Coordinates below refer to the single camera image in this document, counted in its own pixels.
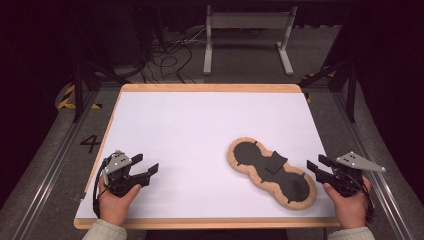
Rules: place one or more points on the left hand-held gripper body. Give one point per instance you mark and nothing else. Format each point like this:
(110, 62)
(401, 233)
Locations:
(116, 162)

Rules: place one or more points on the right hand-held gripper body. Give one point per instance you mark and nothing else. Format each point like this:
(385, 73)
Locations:
(348, 181)

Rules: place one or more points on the tan fleece pad black backing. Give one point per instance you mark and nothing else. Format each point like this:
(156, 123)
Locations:
(253, 156)

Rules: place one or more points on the person's right hand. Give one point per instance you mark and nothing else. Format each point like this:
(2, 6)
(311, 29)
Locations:
(351, 210)

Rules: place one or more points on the person's left hand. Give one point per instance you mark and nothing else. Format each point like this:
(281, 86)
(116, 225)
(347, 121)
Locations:
(115, 208)

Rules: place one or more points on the yellow black floor tape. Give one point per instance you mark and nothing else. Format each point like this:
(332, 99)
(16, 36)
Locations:
(66, 100)
(308, 98)

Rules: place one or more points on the black metal stand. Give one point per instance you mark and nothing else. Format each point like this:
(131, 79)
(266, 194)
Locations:
(78, 93)
(351, 93)

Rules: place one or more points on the white metal stand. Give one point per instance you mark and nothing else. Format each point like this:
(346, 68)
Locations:
(248, 20)

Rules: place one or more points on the aluminium floor rail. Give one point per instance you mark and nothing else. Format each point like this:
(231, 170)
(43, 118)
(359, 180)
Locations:
(50, 173)
(383, 186)

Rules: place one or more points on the small grey table bracket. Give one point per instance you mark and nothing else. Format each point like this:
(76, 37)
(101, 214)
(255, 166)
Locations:
(79, 196)

